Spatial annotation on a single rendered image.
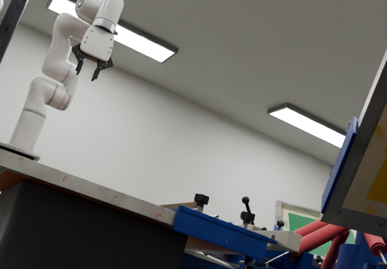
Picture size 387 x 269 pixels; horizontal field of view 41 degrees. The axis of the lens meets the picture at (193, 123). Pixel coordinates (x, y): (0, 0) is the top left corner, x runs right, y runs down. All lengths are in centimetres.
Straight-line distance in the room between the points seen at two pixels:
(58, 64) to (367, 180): 129
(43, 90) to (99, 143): 359
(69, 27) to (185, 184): 405
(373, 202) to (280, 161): 528
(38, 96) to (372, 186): 129
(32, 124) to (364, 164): 125
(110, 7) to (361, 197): 99
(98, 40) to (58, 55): 47
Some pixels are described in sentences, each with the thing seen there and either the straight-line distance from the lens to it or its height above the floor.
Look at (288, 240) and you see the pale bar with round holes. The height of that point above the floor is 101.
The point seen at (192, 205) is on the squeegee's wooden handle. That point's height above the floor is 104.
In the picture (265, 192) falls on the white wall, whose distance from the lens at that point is 656.
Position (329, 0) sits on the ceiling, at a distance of 389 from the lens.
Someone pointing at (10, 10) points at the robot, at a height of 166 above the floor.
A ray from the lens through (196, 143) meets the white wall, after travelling 612.
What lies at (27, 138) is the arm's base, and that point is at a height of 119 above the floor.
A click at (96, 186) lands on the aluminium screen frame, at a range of 133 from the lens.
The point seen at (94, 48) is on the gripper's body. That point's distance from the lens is 171.
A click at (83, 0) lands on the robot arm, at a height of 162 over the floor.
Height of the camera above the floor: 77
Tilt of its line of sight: 19 degrees up
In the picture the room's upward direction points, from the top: 16 degrees clockwise
